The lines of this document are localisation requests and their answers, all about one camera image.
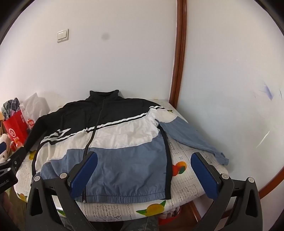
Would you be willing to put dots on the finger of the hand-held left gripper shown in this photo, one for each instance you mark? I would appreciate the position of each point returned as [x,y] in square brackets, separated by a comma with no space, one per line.
[2,148]
[16,156]

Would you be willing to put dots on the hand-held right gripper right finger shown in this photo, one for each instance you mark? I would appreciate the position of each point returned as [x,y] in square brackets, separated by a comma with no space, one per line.
[204,177]

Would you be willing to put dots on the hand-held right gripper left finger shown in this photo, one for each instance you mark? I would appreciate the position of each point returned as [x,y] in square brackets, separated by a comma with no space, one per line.
[85,175]

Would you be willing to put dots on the black white blue jacket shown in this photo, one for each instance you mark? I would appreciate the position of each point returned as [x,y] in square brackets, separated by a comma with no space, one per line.
[124,137]

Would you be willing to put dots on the white floral cloth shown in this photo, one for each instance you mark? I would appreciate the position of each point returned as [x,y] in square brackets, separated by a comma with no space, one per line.
[6,138]

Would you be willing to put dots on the fruit print tablecloth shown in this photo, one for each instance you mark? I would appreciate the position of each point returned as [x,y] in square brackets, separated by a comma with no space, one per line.
[188,186]

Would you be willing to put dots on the red gift bag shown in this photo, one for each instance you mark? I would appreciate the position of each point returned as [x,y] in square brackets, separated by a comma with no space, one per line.
[15,131]

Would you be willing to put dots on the plaid cloth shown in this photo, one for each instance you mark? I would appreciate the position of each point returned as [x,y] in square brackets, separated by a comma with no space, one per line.
[10,107]

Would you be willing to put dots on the red and white cloth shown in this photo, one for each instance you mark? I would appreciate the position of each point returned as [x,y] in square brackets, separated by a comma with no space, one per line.
[169,214]

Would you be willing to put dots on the white plastic bag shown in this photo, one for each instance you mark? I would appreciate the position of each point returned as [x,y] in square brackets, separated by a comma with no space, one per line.
[36,104]

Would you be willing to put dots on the brown wooden trim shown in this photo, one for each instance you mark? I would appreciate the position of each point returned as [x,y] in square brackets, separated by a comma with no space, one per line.
[180,55]

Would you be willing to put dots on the white wall light switch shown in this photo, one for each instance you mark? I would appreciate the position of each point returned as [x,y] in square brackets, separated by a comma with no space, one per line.
[62,36]

